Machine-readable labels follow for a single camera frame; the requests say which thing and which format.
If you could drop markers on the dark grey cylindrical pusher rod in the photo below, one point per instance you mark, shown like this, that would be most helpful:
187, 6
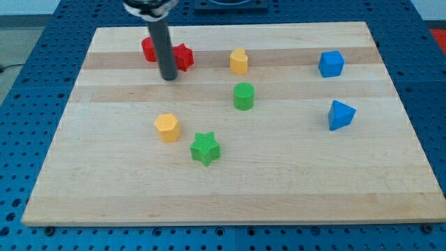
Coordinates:
159, 32

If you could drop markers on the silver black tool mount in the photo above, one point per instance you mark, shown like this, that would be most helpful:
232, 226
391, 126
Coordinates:
149, 10

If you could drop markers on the red star block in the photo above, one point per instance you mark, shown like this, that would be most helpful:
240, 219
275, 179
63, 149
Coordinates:
184, 57

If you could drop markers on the red circle block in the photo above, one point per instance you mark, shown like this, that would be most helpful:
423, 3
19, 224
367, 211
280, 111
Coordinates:
148, 49

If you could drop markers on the green star block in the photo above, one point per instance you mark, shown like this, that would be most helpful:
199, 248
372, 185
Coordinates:
205, 148

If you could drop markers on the yellow heart block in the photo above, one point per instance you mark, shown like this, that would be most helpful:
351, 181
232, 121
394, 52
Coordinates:
238, 61

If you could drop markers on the yellow hexagon block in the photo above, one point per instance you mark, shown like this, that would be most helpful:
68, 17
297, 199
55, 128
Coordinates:
168, 127

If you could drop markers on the green cylinder block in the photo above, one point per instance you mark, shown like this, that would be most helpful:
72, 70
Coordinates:
243, 96

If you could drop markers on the light wooden board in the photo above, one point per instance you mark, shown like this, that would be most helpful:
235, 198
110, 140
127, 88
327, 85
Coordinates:
279, 164

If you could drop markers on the blue cube block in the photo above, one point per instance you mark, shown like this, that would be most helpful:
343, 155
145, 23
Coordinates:
331, 64

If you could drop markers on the blue triangle block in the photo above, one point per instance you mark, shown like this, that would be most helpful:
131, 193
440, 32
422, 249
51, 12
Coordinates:
340, 115

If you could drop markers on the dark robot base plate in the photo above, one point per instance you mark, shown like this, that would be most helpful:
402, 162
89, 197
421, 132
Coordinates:
213, 6

